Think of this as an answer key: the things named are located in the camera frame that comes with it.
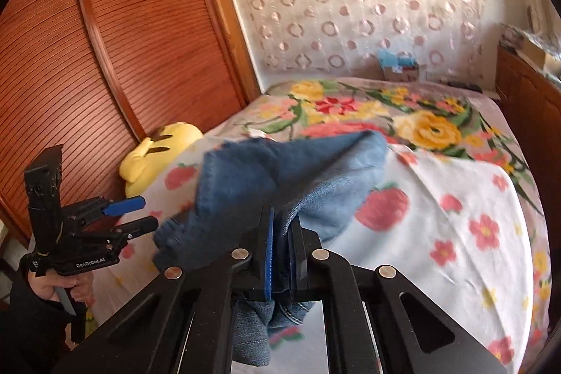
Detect grey floral bedspread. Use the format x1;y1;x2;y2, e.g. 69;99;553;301
206;78;553;226

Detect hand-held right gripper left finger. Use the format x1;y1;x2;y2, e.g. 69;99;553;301
53;205;277;374

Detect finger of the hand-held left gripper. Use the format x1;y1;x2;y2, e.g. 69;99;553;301
99;196;146;218
115;216;160;235

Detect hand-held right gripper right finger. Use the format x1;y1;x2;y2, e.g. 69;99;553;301
287;216;511;374

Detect wooden sideboard cabinet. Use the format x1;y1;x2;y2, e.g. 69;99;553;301
495;43;561;199

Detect person's left forearm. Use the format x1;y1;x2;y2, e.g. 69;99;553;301
0;269;88;374

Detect wooden slatted wardrobe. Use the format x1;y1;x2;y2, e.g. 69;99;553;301
0;0;264;247

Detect white flower-print blanket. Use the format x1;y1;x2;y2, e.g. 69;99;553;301
88;135;553;374

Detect yellow plush toy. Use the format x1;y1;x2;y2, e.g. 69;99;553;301
119;121;204;197

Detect person's left hand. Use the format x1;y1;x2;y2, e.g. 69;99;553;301
26;270;95;305

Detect small open cardboard box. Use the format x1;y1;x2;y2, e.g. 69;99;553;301
378;49;420;82

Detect blue denim pants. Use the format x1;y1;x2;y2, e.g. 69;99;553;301
151;131;388;368

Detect flat beige cardboard box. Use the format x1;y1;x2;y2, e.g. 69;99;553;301
521;36;561;68

